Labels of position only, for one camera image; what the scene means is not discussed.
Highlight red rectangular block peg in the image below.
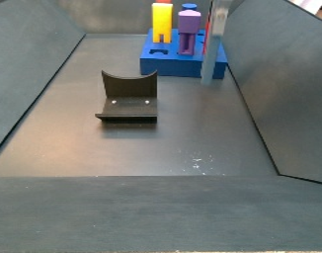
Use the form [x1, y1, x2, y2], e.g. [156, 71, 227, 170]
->
[155, 0, 171, 4]

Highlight yellow arch block peg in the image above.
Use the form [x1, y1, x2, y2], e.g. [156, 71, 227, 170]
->
[152, 2, 172, 43]

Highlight blue shape sorter board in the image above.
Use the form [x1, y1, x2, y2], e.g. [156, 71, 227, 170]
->
[139, 28, 228, 80]

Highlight blue cylinder peg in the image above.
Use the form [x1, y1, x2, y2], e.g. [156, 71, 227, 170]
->
[181, 3, 197, 11]

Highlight black curved cradle stand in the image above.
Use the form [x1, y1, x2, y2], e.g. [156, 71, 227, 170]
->
[95, 71, 159, 122]

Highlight purple pentagon peg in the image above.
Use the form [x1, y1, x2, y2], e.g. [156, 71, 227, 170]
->
[177, 10, 200, 55]

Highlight blue-grey gripper finger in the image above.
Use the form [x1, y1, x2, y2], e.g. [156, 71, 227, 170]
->
[200, 0, 232, 85]

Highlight red hexagonal peg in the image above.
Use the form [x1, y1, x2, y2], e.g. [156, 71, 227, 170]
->
[201, 12, 211, 55]

